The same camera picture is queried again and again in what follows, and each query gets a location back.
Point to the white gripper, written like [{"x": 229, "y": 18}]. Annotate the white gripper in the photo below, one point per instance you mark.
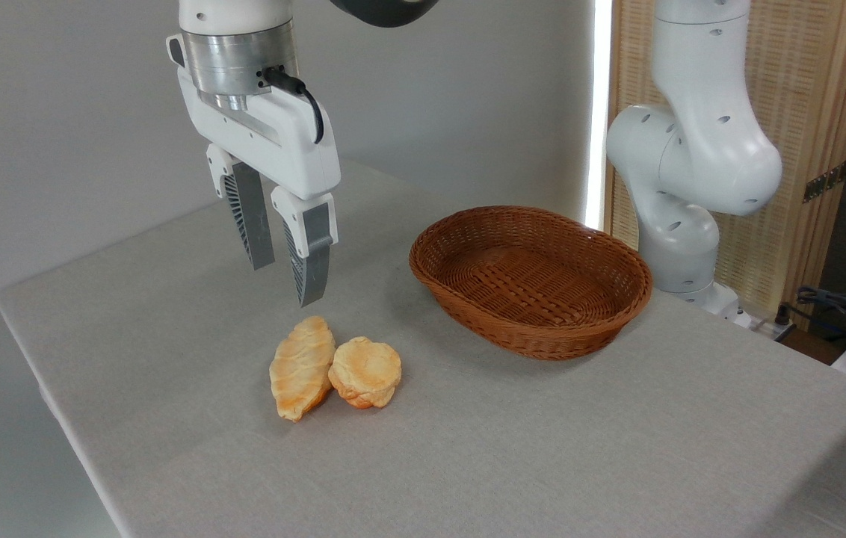
[{"x": 281, "y": 146}]

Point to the round golden bread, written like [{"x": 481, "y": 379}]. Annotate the round golden bread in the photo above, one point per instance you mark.
[{"x": 367, "y": 370}]

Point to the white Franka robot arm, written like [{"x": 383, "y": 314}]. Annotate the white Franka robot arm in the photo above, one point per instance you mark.
[{"x": 692, "y": 164}]

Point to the long golden bread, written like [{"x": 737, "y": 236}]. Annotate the long golden bread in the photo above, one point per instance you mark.
[{"x": 302, "y": 370}]

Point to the brown wicker basket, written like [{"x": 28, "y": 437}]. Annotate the brown wicker basket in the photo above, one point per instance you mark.
[{"x": 528, "y": 288}]

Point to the grey tablecloth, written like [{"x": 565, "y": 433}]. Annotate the grey tablecloth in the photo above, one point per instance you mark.
[{"x": 468, "y": 448}]

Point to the white power strip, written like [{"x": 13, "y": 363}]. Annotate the white power strip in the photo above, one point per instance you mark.
[{"x": 765, "y": 326}]

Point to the dark metal screen hinge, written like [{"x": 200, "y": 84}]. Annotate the dark metal screen hinge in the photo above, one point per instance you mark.
[{"x": 826, "y": 181}]

